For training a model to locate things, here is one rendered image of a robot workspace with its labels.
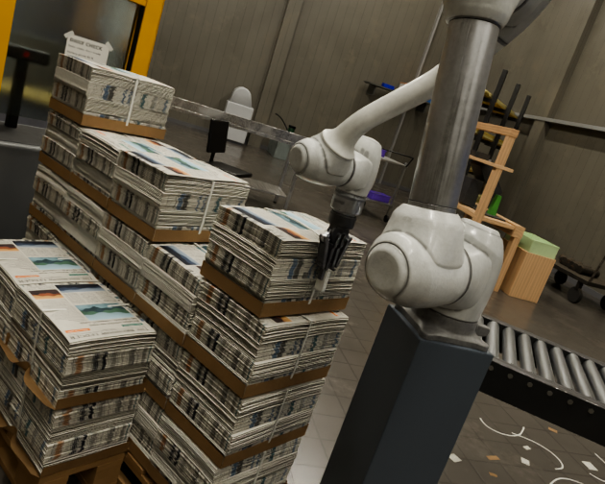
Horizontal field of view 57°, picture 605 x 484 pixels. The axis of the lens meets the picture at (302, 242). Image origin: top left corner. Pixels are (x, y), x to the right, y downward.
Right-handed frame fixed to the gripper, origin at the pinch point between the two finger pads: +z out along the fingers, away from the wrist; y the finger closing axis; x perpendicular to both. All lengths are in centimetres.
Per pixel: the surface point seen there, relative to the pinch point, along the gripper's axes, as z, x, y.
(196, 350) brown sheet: 32.2, -22.3, 18.6
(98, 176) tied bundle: 1, -96, 18
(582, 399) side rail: 17, 62, -70
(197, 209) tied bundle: -1, -57, 3
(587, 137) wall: -133, -200, -883
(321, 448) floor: 95, -22, -71
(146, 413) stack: 63, -37, 18
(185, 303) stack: 21.7, -31.9, 18.8
